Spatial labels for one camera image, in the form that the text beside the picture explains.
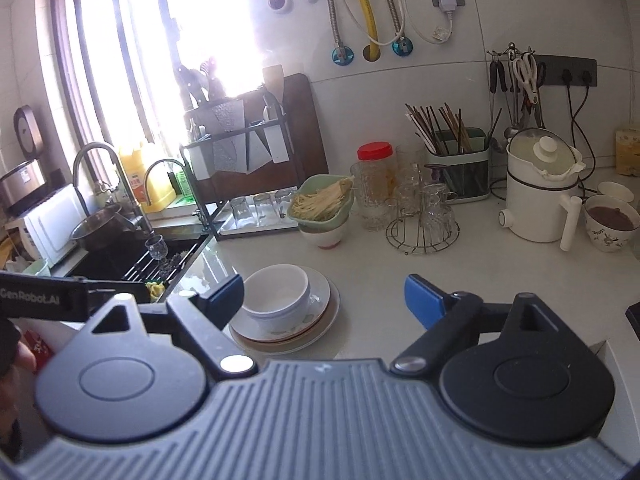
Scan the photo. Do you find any white plastic bowl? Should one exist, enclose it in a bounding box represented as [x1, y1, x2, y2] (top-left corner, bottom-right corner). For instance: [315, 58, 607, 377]
[242, 263, 310, 332]

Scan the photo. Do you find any left hand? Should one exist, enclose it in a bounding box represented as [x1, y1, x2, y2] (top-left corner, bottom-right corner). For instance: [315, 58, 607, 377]
[1, 318, 36, 460]

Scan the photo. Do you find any yellow cloth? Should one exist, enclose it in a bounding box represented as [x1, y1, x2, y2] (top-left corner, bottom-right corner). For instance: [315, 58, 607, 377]
[145, 282, 166, 301]

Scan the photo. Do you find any black sink drain rack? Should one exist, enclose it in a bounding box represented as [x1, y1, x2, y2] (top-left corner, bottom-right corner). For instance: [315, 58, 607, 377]
[120, 236, 206, 287]

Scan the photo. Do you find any stemmed glass in sink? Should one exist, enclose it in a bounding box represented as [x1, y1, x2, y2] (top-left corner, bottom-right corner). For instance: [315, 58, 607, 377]
[144, 234, 168, 270]

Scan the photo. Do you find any steel pot in sink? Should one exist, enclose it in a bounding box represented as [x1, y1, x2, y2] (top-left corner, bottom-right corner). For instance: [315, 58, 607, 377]
[70, 204, 140, 252]

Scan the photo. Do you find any white drip tray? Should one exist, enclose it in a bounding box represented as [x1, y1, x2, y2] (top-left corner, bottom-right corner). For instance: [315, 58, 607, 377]
[214, 204, 298, 236]

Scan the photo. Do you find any chrome faucet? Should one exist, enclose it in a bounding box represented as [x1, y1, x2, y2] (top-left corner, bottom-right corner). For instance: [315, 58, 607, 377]
[71, 141, 154, 233]

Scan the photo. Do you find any clear glass left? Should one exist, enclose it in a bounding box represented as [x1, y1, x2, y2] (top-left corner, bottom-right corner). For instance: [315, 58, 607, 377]
[230, 196, 254, 229]

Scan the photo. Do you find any clear glass middle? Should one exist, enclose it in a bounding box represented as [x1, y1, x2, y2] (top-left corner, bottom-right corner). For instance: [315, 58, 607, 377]
[253, 192, 276, 224]

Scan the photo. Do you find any white red bowl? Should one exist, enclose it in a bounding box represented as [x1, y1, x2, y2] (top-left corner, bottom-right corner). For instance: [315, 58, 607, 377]
[299, 221, 348, 249]

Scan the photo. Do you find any clear glass right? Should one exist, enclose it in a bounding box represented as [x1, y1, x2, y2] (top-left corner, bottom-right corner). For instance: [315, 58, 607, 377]
[273, 188, 296, 219]

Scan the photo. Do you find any white electric cooker pot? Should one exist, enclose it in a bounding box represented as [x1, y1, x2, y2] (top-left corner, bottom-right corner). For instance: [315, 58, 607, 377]
[499, 128, 586, 252]

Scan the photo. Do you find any green colander basket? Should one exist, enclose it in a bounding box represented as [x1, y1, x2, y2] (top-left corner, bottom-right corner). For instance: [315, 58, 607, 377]
[286, 174, 354, 232]

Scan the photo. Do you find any tall textured clear glass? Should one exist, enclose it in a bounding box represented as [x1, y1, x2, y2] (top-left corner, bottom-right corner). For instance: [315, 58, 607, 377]
[350, 162, 392, 231]

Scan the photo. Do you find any dried noodles bundle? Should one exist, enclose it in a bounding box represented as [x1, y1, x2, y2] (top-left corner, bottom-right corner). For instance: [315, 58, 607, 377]
[288, 178, 354, 221]

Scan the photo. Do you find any red lid plastic jar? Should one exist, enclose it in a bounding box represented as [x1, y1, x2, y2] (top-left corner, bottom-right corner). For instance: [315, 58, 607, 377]
[357, 141, 396, 198]

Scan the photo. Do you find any green chopstick holder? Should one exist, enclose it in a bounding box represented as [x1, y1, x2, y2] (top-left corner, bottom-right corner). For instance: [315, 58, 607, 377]
[405, 103, 495, 203]

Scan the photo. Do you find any black dish rack shelf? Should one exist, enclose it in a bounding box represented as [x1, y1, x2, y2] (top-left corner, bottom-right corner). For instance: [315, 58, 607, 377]
[179, 94, 294, 240]

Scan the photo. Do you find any patterned mug with powder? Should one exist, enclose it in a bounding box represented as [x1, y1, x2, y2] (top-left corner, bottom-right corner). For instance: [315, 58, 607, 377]
[585, 195, 639, 252]

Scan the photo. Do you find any wooden cutting board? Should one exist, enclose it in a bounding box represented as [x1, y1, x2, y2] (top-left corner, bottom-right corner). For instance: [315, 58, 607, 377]
[195, 73, 329, 204]

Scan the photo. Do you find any small white bowl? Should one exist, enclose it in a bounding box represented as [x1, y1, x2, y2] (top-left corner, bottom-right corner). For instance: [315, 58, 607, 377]
[597, 181, 634, 204]

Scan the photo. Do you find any yellow box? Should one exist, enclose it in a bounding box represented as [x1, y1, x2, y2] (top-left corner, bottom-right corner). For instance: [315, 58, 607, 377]
[615, 128, 640, 177]

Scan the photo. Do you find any hanging utensils rack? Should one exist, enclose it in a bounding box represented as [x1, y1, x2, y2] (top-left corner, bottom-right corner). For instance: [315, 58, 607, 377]
[487, 42, 546, 139]

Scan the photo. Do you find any yellow gas pipe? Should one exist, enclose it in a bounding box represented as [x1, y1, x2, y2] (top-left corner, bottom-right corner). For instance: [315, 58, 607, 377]
[358, 0, 381, 62]

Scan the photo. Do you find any wire glass rack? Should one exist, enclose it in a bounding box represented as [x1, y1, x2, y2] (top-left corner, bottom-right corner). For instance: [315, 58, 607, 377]
[385, 217, 460, 256]

